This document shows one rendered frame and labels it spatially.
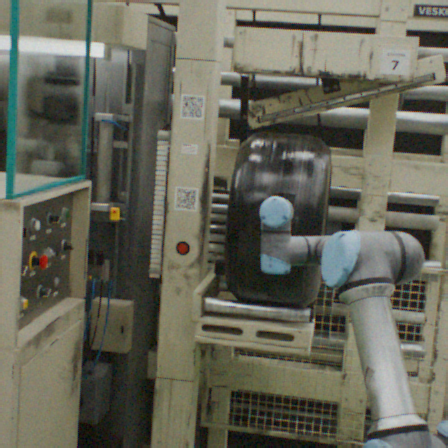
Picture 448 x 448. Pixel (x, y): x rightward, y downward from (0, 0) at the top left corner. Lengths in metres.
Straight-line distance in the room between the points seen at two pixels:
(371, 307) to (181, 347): 1.16
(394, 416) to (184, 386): 1.24
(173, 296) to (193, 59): 0.76
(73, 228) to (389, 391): 1.26
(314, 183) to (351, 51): 0.57
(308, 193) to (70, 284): 0.79
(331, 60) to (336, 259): 1.24
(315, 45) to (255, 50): 0.20
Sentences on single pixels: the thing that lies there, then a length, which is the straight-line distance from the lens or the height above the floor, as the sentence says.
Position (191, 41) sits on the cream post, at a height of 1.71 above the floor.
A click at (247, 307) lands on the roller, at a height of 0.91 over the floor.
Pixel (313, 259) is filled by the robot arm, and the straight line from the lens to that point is 2.13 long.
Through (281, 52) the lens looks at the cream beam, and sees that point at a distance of 2.85.
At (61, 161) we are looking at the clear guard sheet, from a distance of 2.38.
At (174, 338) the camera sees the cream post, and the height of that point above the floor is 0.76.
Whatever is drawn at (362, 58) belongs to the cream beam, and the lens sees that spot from 2.84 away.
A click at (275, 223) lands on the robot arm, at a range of 2.05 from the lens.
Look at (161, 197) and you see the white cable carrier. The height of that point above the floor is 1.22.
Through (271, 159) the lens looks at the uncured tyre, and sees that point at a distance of 2.49.
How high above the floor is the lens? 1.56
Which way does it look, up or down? 9 degrees down
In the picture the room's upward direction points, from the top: 4 degrees clockwise
